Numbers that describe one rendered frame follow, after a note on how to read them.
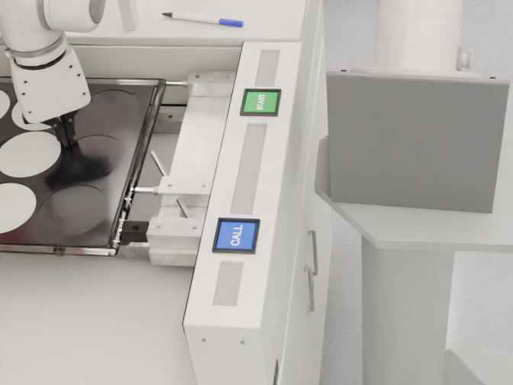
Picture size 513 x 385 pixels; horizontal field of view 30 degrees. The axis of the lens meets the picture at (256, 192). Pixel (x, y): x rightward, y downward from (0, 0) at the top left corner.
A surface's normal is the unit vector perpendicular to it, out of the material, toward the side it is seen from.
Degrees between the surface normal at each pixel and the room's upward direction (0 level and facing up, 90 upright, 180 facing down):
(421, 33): 48
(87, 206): 0
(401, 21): 52
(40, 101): 89
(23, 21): 94
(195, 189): 0
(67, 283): 0
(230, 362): 90
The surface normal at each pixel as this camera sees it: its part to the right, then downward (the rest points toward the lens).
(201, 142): -0.08, -0.69
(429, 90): -0.18, 0.72
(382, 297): -0.59, 0.62
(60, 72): 0.47, 0.58
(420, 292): 0.15, 0.70
